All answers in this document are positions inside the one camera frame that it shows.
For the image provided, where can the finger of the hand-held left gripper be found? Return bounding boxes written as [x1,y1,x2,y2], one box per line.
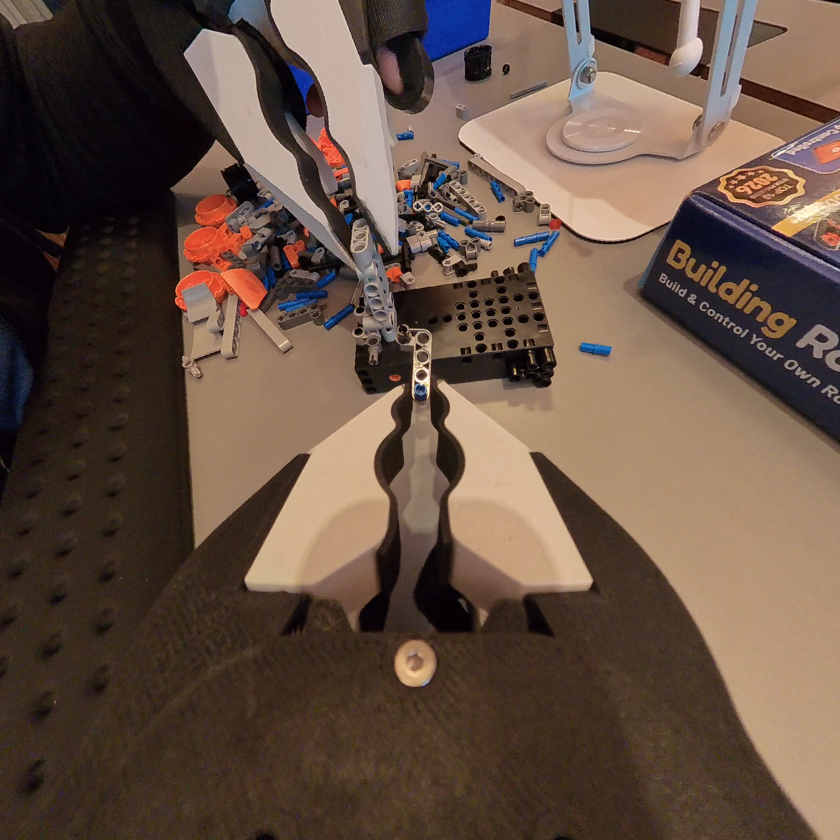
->
[184,28,361,273]
[264,0,401,256]

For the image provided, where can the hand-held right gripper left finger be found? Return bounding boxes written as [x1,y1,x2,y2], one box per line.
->
[244,382,411,632]

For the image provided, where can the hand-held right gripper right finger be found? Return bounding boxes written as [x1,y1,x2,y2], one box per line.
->
[430,381,595,630]

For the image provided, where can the pile of building pieces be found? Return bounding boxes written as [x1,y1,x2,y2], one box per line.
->
[174,128,564,361]

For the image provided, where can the grey beam piece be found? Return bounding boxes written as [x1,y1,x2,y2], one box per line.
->
[397,323,435,403]

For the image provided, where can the grey beam and connector assembly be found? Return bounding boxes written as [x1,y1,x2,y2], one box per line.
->
[350,220,401,365]

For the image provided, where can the person's left forearm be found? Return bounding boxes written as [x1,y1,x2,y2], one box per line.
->
[0,0,231,231]

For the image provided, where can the blue storage bin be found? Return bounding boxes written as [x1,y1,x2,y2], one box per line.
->
[289,0,493,99]

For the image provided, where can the blue robot kit box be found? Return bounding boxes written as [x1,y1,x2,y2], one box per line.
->
[640,118,840,441]

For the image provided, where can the person's blue jeans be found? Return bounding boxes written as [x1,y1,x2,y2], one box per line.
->
[0,315,34,460]

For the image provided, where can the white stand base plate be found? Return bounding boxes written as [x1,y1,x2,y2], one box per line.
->
[458,71,788,245]

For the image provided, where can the metal stand bracket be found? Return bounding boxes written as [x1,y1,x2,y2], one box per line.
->
[561,0,599,106]
[689,0,759,158]

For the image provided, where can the wire page holder white tips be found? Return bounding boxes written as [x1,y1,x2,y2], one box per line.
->
[668,0,706,70]

